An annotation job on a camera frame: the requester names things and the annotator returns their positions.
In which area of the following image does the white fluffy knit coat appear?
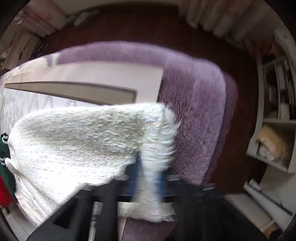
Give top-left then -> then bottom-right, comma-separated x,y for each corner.
6,103 -> 180,225

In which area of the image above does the red garment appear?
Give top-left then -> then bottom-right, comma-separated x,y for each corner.
0,177 -> 14,208

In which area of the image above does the white bookshelf unit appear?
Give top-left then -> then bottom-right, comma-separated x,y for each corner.
244,29 -> 295,231

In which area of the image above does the green garment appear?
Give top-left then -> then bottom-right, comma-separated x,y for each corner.
0,133 -> 16,199

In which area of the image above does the purple fleece bed blanket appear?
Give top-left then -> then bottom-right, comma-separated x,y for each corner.
0,41 -> 239,241

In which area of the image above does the white floral quilted bedspread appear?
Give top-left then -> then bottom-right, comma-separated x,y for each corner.
0,60 -> 165,241

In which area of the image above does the white radiator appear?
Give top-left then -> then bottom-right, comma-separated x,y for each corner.
184,0 -> 273,38

